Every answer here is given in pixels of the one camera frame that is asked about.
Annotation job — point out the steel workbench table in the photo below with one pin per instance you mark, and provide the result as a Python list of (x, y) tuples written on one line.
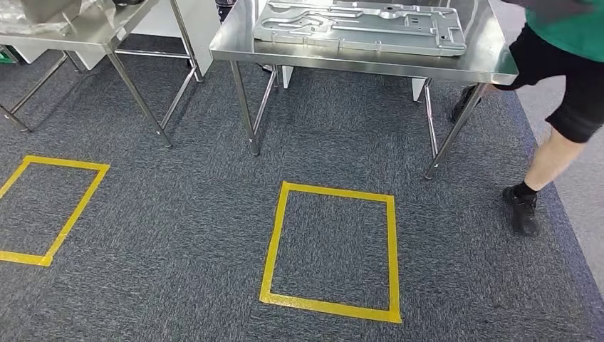
[(236, 42)]

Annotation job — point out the stamped grey metal plate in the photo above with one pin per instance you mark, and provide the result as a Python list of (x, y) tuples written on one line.
[(358, 33)]

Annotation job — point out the white flat panel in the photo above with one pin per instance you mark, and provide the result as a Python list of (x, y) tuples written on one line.
[(207, 28)]

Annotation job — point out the steel side table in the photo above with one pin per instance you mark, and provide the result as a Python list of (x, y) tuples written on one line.
[(71, 37)]

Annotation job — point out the person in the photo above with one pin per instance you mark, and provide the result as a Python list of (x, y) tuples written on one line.
[(571, 85)]

